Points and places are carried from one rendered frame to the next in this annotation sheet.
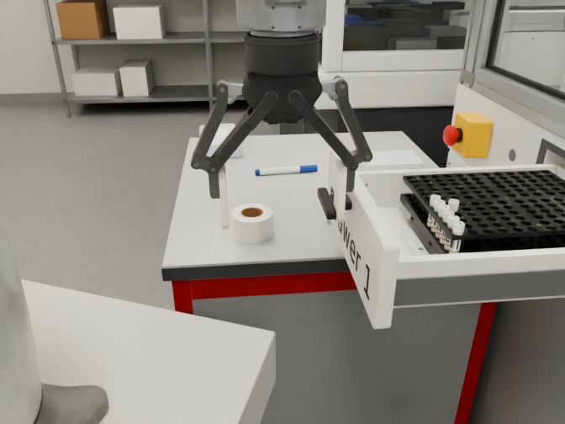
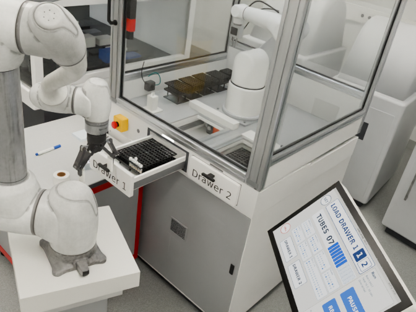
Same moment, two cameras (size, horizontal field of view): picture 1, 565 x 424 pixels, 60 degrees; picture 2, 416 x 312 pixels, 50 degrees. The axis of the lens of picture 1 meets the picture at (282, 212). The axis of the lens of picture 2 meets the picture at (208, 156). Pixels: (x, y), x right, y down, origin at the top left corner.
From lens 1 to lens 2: 1.38 m
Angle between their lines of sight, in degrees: 40
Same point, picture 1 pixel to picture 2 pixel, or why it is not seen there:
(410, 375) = (121, 214)
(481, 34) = (116, 85)
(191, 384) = (101, 221)
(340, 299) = (98, 195)
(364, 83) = not seen: hidden behind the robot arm
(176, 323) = not seen: hidden behind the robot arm
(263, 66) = (96, 142)
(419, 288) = (137, 184)
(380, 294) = (130, 188)
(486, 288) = (150, 179)
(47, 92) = not seen: outside the picture
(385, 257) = (131, 179)
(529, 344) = (155, 190)
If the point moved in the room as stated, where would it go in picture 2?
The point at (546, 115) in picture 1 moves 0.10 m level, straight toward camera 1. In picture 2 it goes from (147, 120) to (150, 130)
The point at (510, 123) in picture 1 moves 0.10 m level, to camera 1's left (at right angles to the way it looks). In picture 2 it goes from (135, 120) to (118, 124)
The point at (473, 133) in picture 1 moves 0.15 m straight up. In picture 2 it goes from (122, 124) to (124, 96)
